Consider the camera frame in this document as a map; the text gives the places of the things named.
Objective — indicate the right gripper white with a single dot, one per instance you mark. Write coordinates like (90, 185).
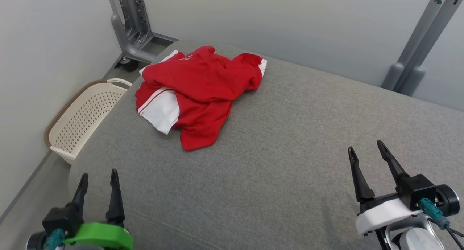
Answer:
(384, 213)

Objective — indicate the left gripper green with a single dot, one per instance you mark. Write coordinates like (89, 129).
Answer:
(101, 237)

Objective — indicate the red and white sports shirt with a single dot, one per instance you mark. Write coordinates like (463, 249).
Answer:
(203, 83)

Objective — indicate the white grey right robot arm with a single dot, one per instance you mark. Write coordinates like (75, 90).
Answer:
(417, 239)

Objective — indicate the cream perforated laundry basket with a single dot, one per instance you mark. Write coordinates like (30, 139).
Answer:
(83, 119)

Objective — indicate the black caster wheel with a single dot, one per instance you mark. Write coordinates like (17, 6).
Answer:
(129, 64)

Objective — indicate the grey metal stand round-top posts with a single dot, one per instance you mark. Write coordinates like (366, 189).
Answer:
(420, 36)

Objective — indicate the grey metal stand with brackets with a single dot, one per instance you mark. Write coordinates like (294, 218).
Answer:
(120, 34)

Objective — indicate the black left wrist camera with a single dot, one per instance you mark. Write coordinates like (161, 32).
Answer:
(61, 219)

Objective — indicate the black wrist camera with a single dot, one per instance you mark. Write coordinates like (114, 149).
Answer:
(417, 192)
(61, 219)

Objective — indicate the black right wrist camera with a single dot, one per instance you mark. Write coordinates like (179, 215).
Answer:
(417, 192)

